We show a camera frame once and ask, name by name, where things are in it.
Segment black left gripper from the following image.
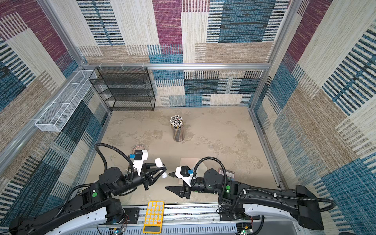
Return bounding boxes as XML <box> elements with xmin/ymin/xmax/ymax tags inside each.
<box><xmin>112</xmin><ymin>163</ymin><xmax>165</xmax><ymax>198</ymax></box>

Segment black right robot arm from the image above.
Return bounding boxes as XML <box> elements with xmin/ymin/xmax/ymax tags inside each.
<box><xmin>166</xmin><ymin>157</ymin><xmax>336</xmax><ymax>231</ymax></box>

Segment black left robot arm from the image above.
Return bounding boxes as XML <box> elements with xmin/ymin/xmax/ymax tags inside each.
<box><xmin>9</xmin><ymin>143</ymin><xmax>166</xmax><ymax>235</ymax></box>

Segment white tape roll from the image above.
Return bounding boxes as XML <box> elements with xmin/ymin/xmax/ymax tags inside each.
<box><xmin>132</xmin><ymin>144</ymin><xmax>146</xmax><ymax>152</ymax></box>

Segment yellow calculator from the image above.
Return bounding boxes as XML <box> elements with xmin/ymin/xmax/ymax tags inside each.
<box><xmin>143</xmin><ymin>201</ymin><xmax>165</xmax><ymax>234</ymax></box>

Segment pack of coloured highlighters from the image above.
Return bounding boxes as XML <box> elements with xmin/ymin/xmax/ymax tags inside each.
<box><xmin>218</xmin><ymin>168</ymin><xmax>235</xmax><ymax>180</ymax></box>

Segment metal cup of pencils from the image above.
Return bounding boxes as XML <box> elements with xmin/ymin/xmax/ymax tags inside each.
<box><xmin>170</xmin><ymin>115</ymin><xmax>184</xmax><ymax>142</ymax></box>

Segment aluminium front rail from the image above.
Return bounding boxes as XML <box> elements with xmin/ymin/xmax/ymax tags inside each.
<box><xmin>52</xmin><ymin>199</ymin><xmax>303</xmax><ymax>227</ymax></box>

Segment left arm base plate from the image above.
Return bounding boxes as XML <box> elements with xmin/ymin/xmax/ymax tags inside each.
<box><xmin>123</xmin><ymin>207</ymin><xmax>140</xmax><ymax>225</ymax></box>

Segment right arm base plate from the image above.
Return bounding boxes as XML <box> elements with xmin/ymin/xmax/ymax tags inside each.
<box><xmin>216</xmin><ymin>206</ymin><xmax>261</xmax><ymax>221</ymax></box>

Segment black wire shelf rack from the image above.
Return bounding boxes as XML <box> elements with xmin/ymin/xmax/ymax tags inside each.
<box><xmin>89</xmin><ymin>67</ymin><xmax>156</xmax><ymax>112</ymax></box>

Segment white wire mesh basket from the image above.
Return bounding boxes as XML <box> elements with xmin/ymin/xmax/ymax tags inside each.
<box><xmin>35</xmin><ymin>70</ymin><xmax>93</xmax><ymax>132</ymax></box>

